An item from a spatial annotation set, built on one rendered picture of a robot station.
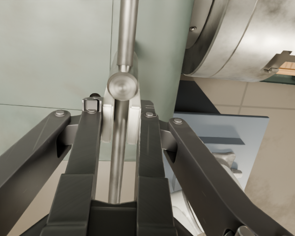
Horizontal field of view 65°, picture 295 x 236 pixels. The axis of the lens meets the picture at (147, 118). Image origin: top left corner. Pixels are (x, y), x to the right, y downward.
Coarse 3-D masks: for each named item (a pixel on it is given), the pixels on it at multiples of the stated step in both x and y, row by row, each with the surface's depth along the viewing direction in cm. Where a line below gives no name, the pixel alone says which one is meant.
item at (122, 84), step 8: (136, 56) 20; (112, 64) 18; (136, 64) 19; (112, 72) 16; (120, 72) 16; (128, 72) 16; (136, 72) 17; (112, 80) 16; (120, 80) 16; (128, 80) 16; (136, 80) 16; (112, 88) 16; (120, 88) 16; (128, 88) 16; (136, 88) 16; (112, 96) 16; (120, 96) 16; (128, 96) 16
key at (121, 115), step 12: (120, 0) 15; (132, 0) 15; (120, 12) 15; (132, 12) 15; (120, 24) 15; (132, 24) 15; (120, 36) 16; (132, 36) 16; (120, 48) 16; (132, 48) 16; (120, 60) 17; (132, 60) 17; (120, 108) 19; (120, 120) 19; (120, 132) 20; (120, 144) 20; (120, 156) 20; (120, 168) 21; (120, 180) 21; (120, 192) 22
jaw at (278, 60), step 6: (276, 54) 33; (282, 54) 33; (288, 54) 33; (270, 60) 34; (276, 60) 34; (282, 60) 34; (288, 60) 36; (294, 60) 36; (264, 66) 35; (270, 66) 35; (276, 66) 35
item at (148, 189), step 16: (144, 112) 16; (144, 128) 14; (144, 144) 12; (160, 144) 12; (144, 160) 11; (160, 160) 11; (144, 176) 9; (160, 176) 10; (144, 192) 8; (160, 192) 8; (144, 208) 8; (160, 208) 8; (144, 224) 7; (160, 224) 7
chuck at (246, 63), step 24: (264, 0) 27; (288, 0) 27; (264, 24) 28; (288, 24) 28; (240, 48) 31; (264, 48) 31; (288, 48) 31; (216, 72) 37; (240, 72) 36; (264, 72) 36
